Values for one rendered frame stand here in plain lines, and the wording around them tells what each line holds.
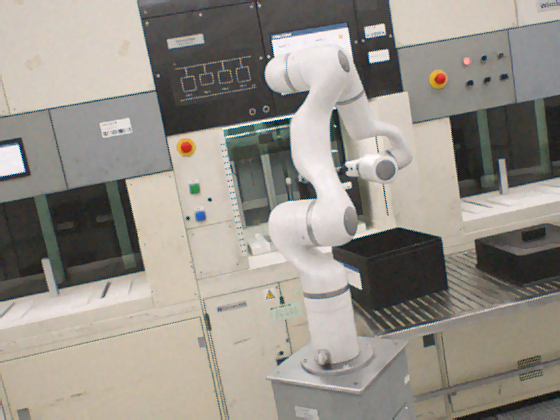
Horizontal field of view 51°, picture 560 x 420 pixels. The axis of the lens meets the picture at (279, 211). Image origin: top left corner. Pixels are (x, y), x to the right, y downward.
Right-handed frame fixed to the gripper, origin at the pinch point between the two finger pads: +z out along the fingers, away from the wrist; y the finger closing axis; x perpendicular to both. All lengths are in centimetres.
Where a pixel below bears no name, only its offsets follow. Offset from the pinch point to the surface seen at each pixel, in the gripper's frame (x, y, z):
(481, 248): -35, 35, -15
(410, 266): -31.9, 4.9, -26.7
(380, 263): -28.3, -5.1, -28.4
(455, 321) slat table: -44, 8, -48
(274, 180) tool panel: -11, -13, 104
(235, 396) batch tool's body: -79, -56, 14
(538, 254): -34, 41, -38
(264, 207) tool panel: -24, -21, 104
